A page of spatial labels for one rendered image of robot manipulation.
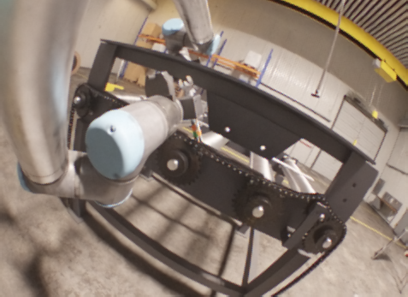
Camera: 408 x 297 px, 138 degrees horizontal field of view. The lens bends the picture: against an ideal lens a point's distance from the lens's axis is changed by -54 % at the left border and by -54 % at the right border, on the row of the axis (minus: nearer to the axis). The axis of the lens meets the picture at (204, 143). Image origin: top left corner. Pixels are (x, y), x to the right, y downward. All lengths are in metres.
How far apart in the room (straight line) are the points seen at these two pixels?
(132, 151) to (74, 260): 1.06
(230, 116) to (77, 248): 1.17
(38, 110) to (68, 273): 1.09
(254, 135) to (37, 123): 0.52
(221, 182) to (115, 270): 0.89
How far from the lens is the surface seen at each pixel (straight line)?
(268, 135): 0.54
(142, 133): 0.23
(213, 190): 0.60
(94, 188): 0.32
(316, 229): 0.64
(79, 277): 1.17
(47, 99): 0.15
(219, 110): 0.55
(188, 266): 0.93
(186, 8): 0.47
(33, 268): 1.24
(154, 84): 0.36
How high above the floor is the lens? 1.09
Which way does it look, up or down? 16 degrees down
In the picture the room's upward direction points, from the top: 25 degrees clockwise
